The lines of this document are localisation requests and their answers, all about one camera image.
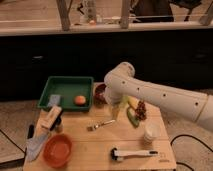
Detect dark red bowl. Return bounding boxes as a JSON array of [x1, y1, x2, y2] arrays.
[[94, 84, 106, 103]]

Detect wooden block with black base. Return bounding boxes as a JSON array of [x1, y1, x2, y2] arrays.
[[41, 106, 63, 132]]

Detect orange fruit in tray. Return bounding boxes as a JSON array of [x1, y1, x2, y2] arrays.
[[74, 95, 86, 105]]

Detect black cable on floor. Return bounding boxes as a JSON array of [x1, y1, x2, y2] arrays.
[[170, 133, 213, 171]]

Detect yellow banana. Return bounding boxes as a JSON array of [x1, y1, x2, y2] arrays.
[[128, 96, 139, 109]]

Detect green avocado slice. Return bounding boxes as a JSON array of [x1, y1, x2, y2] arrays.
[[126, 107, 139, 128]]

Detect silver metal fork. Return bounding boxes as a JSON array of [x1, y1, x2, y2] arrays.
[[87, 120, 115, 131]]

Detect green plastic tray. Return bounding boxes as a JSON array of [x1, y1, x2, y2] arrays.
[[38, 76, 93, 112]]

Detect white handled dish brush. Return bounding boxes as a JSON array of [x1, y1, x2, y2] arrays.
[[110, 148, 158, 161]]

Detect red grape bunch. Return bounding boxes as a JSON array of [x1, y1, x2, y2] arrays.
[[135, 101, 146, 120]]

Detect orange plastic bowl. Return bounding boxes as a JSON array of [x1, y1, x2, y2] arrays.
[[43, 134, 72, 168]]

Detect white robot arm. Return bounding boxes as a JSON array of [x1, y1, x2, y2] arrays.
[[104, 62, 213, 132]]

